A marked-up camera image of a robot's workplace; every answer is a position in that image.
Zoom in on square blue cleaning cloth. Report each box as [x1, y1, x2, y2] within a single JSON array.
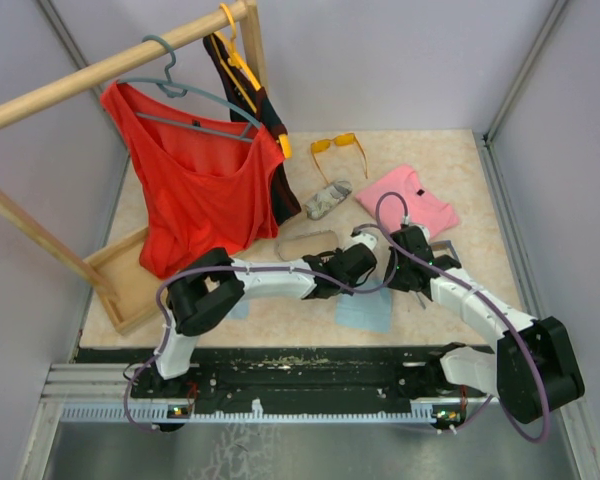
[[335, 288, 392, 333]]

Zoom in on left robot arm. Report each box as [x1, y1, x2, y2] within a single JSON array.
[[152, 240, 377, 397]]

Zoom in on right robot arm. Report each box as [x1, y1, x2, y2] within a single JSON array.
[[387, 225, 585, 424]]

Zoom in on grey-framed sunglasses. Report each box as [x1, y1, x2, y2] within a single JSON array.
[[419, 240, 461, 300]]

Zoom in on orange sunglasses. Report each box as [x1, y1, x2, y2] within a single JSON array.
[[310, 132, 369, 184]]

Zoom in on folded pink t-shirt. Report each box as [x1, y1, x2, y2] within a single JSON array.
[[355, 165, 460, 238]]

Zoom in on grey patterned glasses case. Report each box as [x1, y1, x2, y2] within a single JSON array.
[[304, 180, 353, 220]]

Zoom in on narrow blue cleaning cloth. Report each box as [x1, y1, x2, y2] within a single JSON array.
[[227, 301, 249, 320]]

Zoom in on red tank top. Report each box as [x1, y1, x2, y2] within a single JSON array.
[[101, 82, 284, 279]]

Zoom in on dark navy maroon garment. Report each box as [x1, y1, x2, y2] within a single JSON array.
[[203, 33, 301, 226]]

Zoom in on wooden clothes rack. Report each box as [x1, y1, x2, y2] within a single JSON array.
[[0, 1, 267, 335]]

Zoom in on yellow clothes hanger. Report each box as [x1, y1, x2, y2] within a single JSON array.
[[208, 3, 292, 159]]

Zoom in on grey-blue clothes hanger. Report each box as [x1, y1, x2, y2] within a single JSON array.
[[116, 35, 262, 143]]

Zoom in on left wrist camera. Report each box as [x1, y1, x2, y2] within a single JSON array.
[[342, 228, 378, 253]]

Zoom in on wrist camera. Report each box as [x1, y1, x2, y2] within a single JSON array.
[[402, 223, 429, 245], [342, 228, 378, 253]]

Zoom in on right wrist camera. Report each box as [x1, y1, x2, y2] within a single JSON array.
[[402, 223, 429, 245]]

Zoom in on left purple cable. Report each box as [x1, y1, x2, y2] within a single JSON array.
[[123, 224, 391, 431]]

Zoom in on purple cable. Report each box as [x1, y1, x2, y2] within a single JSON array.
[[123, 224, 391, 431], [376, 192, 552, 442]]

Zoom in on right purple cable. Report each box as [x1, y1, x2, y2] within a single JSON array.
[[376, 192, 552, 442]]

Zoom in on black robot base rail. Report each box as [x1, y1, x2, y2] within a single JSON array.
[[46, 344, 579, 432]]

